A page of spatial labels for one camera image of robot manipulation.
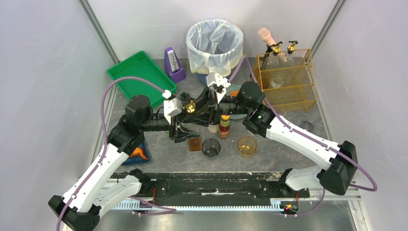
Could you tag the spice jar black lid beans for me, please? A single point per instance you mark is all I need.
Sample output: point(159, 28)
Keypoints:
point(213, 128)

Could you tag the yellow wire basket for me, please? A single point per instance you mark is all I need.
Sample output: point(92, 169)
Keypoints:
point(288, 88)

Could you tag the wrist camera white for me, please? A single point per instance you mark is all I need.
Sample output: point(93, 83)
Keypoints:
point(217, 82)
point(172, 105)

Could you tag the grey round plate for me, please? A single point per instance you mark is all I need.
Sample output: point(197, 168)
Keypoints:
point(230, 89)

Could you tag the orange fried chicken piece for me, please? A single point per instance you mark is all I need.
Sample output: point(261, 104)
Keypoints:
point(234, 93)

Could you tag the spice jar black lid powder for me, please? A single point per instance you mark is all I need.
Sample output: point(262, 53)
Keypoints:
point(185, 98)

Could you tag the black microphone stand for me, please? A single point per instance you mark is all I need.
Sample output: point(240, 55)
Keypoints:
point(261, 62)

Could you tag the red sauce bottle yellow cap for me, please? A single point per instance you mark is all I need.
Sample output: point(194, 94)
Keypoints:
point(224, 126)

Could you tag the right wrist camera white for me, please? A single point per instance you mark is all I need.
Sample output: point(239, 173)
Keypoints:
point(217, 82)

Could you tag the blue snack bag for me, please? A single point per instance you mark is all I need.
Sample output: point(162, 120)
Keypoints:
point(139, 156)

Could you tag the green plastic tray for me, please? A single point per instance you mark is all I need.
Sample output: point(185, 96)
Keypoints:
point(141, 65)

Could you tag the white cable duct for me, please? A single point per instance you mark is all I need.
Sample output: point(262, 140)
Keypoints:
point(136, 205)

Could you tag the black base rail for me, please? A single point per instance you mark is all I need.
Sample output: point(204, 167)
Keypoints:
point(217, 189)

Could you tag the beige microphone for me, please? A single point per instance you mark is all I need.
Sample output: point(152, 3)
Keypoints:
point(265, 35)

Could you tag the amber glass cup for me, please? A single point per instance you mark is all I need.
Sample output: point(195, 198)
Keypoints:
point(247, 145)

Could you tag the purple metronome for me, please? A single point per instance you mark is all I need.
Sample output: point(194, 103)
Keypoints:
point(173, 67)

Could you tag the dark grey glass cup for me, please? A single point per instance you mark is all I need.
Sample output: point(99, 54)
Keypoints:
point(211, 147)

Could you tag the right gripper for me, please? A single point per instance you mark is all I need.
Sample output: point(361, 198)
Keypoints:
point(215, 106)

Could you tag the glass oil bottle dark liquid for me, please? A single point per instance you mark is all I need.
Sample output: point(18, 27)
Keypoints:
point(273, 67)

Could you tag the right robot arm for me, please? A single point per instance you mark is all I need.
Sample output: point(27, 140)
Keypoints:
point(336, 164)

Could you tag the spice jar right side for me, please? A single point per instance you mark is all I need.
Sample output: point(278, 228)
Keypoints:
point(307, 125)

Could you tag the clear glass oil bottle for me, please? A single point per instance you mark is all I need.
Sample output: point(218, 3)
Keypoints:
point(288, 62)

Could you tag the glass oil bottle amber residue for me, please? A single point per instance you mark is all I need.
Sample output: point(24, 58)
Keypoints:
point(195, 140)

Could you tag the white plastic bin liner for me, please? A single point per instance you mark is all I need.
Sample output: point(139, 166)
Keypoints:
point(214, 46)

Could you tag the blue trash bin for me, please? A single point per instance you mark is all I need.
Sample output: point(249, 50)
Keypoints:
point(202, 78)

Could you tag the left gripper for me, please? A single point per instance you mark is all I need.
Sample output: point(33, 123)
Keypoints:
point(175, 128)

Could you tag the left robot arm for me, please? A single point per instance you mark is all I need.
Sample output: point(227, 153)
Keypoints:
point(83, 205)

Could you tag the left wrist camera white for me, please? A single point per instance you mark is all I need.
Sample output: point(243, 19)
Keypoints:
point(172, 105)

